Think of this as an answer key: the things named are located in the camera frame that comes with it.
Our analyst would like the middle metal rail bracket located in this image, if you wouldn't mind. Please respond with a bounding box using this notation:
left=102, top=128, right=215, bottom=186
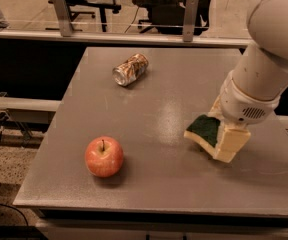
left=182, top=0, right=199, bottom=42

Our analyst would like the crushed aluminium can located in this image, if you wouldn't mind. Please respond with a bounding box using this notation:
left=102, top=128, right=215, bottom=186
left=112, top=53, right=149, bottom=87

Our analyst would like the green and yellow sponge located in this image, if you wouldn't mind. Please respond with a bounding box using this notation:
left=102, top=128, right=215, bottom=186
left=184, top=114, right=220, bottom=156

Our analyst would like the metal rail bracket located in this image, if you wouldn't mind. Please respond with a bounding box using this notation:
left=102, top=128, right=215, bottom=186
left=182, top=0, right=199, bottom=42
left=52, top=0, right=73, bottom=37

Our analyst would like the left metal rail bracket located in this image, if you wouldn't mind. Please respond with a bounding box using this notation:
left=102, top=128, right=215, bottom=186
left=52, top=0, right=73, bottom=37

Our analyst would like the black office chair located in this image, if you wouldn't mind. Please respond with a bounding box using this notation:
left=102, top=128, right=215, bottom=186
left=132, top=0, right=211, bottom=35

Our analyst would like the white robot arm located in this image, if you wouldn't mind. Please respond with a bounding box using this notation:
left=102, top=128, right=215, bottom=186
left=209, top=0, right=288, bottom=163

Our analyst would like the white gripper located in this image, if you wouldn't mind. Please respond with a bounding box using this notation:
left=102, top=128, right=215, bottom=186
left=208, top=72, right=279, bottom=163

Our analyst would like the red apple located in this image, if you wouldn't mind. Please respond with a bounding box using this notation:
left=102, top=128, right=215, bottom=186
left=85, top=136, right=124, bottom=178

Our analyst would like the metal barrier rail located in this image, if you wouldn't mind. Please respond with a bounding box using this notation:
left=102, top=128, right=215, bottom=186
left=0, top=29, right=251, bottom=48

